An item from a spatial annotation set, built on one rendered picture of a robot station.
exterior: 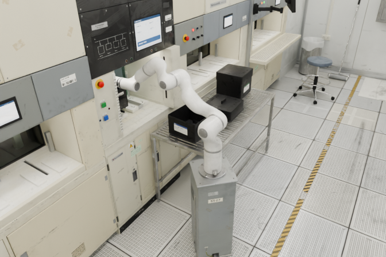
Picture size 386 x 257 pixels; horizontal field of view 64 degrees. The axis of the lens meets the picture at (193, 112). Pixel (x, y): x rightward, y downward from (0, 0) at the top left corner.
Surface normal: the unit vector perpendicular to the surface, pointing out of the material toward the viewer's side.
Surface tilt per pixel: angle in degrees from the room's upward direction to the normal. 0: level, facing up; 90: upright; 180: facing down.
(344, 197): 0
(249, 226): 0
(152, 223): 0
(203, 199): 90
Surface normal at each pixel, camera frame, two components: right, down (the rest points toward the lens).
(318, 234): -0.01, -0.88
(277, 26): -0.54, 0.41
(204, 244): 0.21, 0.47
